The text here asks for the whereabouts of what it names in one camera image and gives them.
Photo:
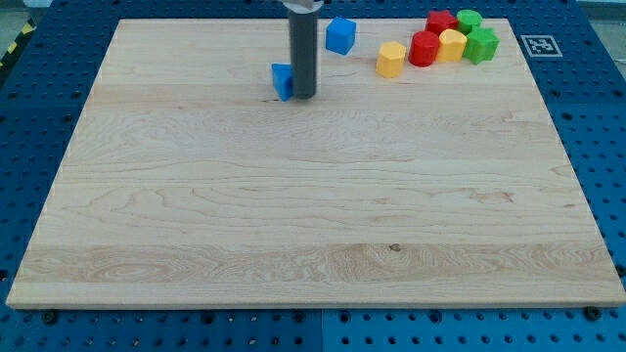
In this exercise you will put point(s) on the blue triangle block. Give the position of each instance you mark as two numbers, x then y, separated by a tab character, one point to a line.
282	80

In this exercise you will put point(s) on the blue cube block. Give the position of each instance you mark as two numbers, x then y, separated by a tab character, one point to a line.
340	35

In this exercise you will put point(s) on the wooden board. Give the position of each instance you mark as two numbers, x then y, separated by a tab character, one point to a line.
188	184

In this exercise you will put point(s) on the yellow hexagon block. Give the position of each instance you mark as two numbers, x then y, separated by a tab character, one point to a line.
390	60

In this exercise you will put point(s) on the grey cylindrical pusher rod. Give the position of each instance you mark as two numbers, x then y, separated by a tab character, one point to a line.
303	34

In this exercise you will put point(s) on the red cylinder block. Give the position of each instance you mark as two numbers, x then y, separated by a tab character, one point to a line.
424	48

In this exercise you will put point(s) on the yellow pentagon block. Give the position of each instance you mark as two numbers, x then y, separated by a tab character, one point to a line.
452	44

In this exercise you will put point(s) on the red star block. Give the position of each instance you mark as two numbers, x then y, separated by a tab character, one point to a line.
438	21

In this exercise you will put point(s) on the green star block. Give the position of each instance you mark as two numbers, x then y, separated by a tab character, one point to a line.
482	43

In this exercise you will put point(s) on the green cylinder block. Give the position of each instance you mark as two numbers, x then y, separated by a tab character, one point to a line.
468	20

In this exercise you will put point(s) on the white fiducial marker tag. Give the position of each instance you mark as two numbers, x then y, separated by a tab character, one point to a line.
541	46

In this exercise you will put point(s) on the black bolt left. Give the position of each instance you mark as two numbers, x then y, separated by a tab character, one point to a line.
49	317

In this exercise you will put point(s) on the black bolt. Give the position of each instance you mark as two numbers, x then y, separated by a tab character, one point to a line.
49	317
592	313

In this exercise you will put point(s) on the black bolt right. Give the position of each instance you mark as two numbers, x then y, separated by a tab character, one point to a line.
592	313

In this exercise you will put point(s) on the silver rod mount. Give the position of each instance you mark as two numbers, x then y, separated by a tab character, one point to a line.
303	6

